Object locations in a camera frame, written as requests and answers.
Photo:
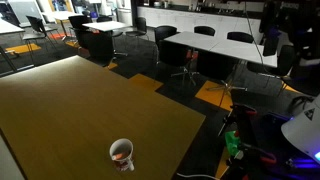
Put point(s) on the white table far left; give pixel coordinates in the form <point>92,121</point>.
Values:
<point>8,28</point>

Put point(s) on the white robot base cone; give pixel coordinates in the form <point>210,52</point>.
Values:
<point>303,130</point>

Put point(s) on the black chair at centre table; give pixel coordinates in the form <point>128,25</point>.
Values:
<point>78,26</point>

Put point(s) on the black chair behind table middle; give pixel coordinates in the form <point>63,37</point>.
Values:
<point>206,30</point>

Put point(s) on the black chair behind table right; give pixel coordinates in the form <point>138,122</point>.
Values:
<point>240,36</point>

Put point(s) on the black chair far left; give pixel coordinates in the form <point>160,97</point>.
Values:
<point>39,32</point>

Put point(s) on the black chair near counter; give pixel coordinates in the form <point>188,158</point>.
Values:
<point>140,29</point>

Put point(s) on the black chair right side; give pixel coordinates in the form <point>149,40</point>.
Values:
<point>284,63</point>

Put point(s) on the orange marker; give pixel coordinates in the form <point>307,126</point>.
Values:
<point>120,156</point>

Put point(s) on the white table far back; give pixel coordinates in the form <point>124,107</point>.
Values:
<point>59,15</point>

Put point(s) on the maroon mug white inside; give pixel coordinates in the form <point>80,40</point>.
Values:
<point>120,146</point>

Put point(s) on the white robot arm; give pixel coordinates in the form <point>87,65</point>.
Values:
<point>298,61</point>

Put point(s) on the black chair behind table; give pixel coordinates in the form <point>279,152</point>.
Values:
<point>206,30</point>
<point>240,36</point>

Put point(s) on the white square table centre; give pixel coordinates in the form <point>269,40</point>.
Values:
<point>106,26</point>

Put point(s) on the black chair front of table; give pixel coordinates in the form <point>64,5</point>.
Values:
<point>171,53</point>

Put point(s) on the black tripod with green clamp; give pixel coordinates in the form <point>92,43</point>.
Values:
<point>245,155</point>

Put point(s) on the white double table right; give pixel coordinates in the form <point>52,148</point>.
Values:
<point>241,50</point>

